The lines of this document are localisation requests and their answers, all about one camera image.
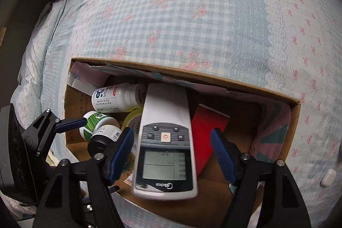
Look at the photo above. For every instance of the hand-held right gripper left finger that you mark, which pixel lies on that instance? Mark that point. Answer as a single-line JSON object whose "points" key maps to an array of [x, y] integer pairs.
{"points": [[121, 153]]}

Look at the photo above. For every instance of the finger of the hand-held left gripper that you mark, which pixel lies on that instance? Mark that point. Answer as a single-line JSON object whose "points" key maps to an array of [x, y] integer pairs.
{"points": [[70, 124]]}

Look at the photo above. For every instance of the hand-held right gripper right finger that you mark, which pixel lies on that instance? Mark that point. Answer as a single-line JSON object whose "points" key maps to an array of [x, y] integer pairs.
{"points": [[223, 156]]}

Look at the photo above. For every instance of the black cap small bottle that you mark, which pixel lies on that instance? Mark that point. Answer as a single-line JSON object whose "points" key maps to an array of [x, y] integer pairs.
{"points": [[103, 138]]}

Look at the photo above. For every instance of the green label bottle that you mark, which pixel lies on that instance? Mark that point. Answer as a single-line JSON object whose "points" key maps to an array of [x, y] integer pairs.
{"points": [[94, 123]]}

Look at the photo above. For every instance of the red carton box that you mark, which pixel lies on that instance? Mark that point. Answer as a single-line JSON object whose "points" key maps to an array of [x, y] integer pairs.
{"points": [[205, 131]]}

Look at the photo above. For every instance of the yellow tape roll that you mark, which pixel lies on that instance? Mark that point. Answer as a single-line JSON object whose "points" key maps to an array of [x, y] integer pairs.
{"points": [[132, 119]]}

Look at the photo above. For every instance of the printed cardboard box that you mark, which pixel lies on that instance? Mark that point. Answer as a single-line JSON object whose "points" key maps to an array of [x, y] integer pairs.
{"points": [[240, 121]]}

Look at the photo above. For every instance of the white remote control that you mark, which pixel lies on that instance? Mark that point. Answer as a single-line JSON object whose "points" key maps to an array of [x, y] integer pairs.
{"points": [[165, 137]]}

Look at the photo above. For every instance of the white pill bottle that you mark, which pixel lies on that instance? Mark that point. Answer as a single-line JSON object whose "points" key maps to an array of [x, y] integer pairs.
{"points": [[115, 99]]}

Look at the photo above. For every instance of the light blue pillow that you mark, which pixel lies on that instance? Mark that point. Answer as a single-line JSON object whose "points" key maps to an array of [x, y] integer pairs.
{"points": [[40, 57]]}

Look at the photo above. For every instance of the small white case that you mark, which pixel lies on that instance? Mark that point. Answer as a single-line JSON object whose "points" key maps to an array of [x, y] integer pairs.
{"points": [[328, 177]]}

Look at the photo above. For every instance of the checked floral bed sheet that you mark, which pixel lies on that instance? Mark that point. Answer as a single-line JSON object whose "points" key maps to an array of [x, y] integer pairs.
{"points": [[187, 17]]}

